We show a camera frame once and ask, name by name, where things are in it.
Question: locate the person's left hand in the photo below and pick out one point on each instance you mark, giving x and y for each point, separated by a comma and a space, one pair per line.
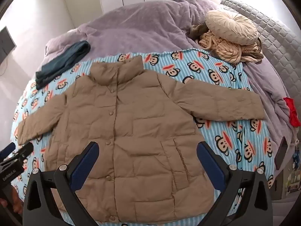
15, 203

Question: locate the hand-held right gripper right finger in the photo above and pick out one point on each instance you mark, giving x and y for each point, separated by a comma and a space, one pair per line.
209, 164

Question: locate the dark teal garment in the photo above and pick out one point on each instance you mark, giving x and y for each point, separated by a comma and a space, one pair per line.
63, 60

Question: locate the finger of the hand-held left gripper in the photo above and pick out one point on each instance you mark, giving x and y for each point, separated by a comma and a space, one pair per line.
23, 151
7, 150

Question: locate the black phone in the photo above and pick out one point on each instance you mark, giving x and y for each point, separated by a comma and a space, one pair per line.
281, 153

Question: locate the flat screen monitor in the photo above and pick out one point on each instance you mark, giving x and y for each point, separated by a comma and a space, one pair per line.
6, 46

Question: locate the tan puffer jacket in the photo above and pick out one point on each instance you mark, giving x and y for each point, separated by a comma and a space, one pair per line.
131, 131

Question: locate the grey quilted headboard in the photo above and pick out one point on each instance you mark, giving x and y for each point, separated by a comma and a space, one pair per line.
277, 42

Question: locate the purple fleece duvet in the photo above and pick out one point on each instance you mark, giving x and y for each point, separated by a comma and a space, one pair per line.
141, 26

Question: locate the white door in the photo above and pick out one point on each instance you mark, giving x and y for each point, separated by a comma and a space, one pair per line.
82, 2

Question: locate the beige chunky knit throw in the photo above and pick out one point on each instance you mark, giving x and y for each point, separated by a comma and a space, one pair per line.
225, 48

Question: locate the beige round pleated cushion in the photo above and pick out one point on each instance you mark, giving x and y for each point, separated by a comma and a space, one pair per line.
231, 27

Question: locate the monkey print striped blanket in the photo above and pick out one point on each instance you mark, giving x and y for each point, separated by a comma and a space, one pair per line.
235, 146

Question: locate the olive brown plush cloth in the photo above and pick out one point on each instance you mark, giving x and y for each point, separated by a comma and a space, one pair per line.
197, 30

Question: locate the red cloth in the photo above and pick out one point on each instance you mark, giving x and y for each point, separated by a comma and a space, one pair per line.
292, 111

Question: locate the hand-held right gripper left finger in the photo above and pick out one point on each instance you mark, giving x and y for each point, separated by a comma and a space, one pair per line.
85, 164

